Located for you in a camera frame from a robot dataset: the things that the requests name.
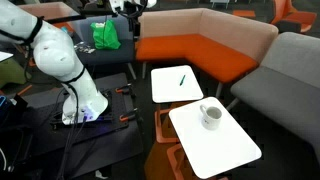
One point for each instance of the patterned snack packet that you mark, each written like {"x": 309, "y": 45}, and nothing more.
{"x": 85, "y": 48}

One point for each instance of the beige orange armchair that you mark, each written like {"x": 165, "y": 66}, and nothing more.
{"x": 50, "y": 9}

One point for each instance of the white flat panel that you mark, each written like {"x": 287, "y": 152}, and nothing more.
{"x": 5, "y": 56}

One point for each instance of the orange frame leg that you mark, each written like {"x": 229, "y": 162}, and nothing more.
{"x": 25, "y": 89}

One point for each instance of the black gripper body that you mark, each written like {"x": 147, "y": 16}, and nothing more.
{"x": 133, "y": 23}

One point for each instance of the dark grey armchair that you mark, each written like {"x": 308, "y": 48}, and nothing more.
{"x": 106, "y": 56}

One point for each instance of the orange chair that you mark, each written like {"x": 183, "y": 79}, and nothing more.
{"x": 293, "y": 15}

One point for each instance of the green stool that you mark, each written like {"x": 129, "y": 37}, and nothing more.
{"x": 13, "y": 73}

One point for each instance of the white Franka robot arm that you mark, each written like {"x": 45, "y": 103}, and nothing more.
{"x": 56, "y": 56}

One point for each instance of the orange black clamp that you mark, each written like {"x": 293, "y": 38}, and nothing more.
{"x": 122, "y": 89}
{"x": 128, "y": 115}

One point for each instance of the orange ottoman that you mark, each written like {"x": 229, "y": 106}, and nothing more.
{"x": 244, "y": 13}

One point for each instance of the black electronics box blue light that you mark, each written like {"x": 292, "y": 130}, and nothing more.
{"x": 8, "y": 108}

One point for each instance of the white paper scrap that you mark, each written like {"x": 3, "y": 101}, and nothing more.
{"x": 101, "y": 174}

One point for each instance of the white side table orange frame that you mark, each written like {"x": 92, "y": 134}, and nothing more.
{"x": 213, "y": 150}
{"x": 170, "y": 88}

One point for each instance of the grey sofa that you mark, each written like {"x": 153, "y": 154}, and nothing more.
{"x": 283, "y": 90}

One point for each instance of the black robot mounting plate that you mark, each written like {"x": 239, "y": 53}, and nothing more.
{"x": 116, "y": 110}

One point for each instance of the green bag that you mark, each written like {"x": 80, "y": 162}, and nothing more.
{"x": 106, "y": 36}

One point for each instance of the black cart table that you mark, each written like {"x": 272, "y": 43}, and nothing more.
{"x": 110, "y": 146}

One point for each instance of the orange beige corner sofa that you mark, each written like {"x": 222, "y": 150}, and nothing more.
{"x": 200, "y": 50}

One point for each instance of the white mug cup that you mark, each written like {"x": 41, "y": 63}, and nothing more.
{"x": 211, "y": 117}

